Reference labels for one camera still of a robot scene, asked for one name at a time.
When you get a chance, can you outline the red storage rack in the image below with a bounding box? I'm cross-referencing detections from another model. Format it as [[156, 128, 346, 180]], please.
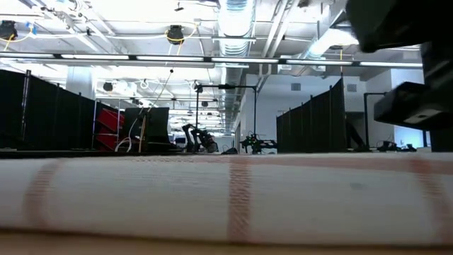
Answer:
[[93, 102, 125, 152]]

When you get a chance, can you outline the white hanging cable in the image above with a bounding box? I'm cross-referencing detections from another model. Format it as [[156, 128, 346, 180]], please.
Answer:
[[115, 115, 148, 153]]

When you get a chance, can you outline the long black partition curtain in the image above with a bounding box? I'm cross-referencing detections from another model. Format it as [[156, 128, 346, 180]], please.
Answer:
[[0, 69, 120, 152]]

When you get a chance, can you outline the short black partition curtain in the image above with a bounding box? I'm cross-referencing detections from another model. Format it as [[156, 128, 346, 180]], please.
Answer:
[[276, 78, 347, 154]]

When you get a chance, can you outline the long ceiling light strip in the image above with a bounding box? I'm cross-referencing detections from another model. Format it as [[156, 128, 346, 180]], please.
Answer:
[[0, 52, 424, 69]]

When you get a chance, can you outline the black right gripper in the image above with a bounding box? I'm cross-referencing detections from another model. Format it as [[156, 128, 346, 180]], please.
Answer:
[[345, 0, 453, 54]]

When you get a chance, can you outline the silver round ventilation duct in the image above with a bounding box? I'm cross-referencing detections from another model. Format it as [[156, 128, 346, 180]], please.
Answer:
[[217, 0, 256, 121]]

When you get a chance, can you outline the silver slanted ventilation duct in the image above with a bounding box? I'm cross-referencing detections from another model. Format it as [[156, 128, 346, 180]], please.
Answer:
[[304, 8, 360, 60]]

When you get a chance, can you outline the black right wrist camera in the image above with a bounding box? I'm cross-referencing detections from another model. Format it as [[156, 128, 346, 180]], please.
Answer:
[[374, 81, 453, 131]]

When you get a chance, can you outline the white towel with red grid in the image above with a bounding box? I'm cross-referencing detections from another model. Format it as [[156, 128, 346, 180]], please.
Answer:
[[0, 152, 453, 247]]

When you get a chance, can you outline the black camera gantry frame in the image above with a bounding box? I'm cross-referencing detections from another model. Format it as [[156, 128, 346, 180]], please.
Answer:
[[195, 84, 258, 142], [363, 91, 389, 149]]

